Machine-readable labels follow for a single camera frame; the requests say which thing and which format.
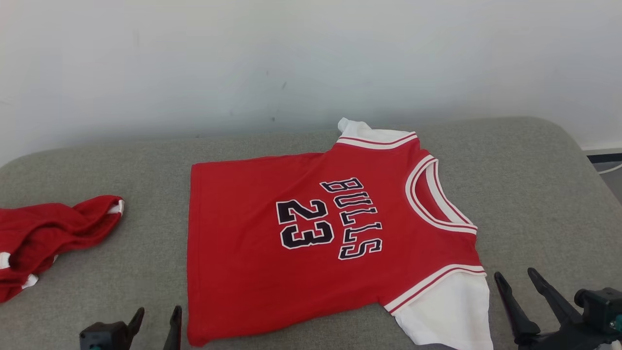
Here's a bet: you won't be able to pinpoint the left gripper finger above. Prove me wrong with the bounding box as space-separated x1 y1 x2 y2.
127 307 145 341
163 305 183 350

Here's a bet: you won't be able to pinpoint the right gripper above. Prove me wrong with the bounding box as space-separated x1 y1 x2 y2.
494 267 622 350

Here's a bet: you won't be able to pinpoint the red Bulls jersey white sleeves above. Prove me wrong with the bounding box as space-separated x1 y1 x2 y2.
187 118 494 350

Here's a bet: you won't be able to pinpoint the red Bulls shorts white stripes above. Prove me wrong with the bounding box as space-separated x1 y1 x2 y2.
0 195 125 303

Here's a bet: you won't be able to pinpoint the grey fabric sofa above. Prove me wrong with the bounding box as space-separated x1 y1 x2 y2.
0 116 622 350

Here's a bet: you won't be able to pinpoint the white and black baseboard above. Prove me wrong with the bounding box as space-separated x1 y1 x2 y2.
581 146 622 164

